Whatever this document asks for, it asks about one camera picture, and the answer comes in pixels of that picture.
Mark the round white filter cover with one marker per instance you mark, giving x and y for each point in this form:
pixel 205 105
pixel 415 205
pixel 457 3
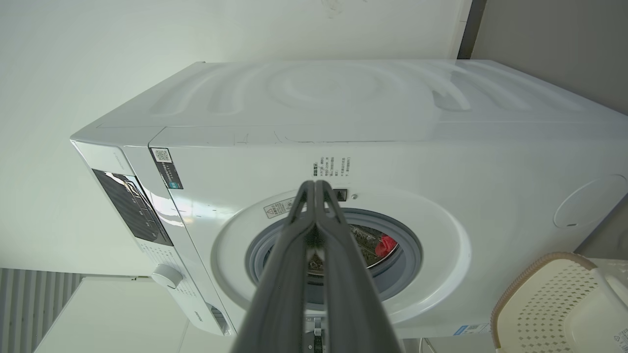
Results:
pixel 588 201

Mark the red garment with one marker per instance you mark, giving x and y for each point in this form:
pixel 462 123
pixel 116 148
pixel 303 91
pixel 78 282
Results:
pixel 386 245

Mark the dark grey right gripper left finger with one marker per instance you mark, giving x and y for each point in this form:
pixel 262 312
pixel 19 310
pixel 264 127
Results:
pixel 279 274

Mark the beige perforated laundry basket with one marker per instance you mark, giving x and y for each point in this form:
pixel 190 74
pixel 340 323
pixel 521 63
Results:
pixel 539 304

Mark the silver metal door hinge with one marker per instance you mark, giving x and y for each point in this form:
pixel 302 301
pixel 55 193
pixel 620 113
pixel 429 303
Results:
pixel 318 329

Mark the blue energy label sticker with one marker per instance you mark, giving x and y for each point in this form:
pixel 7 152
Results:
pixel 471 329

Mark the black door latch slot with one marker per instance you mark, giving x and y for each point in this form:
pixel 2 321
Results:
pixel 342 195

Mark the stainless steel washing machine drum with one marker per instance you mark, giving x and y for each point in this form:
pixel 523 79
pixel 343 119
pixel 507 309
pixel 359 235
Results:
pixel 365 245

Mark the grey warning sticker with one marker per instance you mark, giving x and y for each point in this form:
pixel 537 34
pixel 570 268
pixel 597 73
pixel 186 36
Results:
pixel 274 210

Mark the black washing machine display panel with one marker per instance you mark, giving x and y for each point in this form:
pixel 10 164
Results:
pixel 132 206

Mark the white washing machine dial knob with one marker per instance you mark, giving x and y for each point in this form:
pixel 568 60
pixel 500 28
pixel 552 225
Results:
pixel 167 275

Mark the grey ribbed wall panel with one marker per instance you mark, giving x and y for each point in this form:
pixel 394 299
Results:
pixel 34 304

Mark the black QR code sticker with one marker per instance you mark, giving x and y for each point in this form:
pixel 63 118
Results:
pixel 167 169

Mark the printed text label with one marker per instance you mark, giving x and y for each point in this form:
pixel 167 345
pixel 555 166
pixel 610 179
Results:
pixel 330 166

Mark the white front-load washing machine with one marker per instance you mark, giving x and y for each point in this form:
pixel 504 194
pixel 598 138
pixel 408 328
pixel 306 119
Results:
pixel 392 147

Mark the white cabinet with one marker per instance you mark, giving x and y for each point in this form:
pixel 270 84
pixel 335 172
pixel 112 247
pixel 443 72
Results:
pixel 113 318

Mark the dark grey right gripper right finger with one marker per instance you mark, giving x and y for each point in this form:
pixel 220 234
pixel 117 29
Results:
pixel 348 294

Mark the grey rubber door gasket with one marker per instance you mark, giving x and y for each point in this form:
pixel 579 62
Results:
pixel 407 274

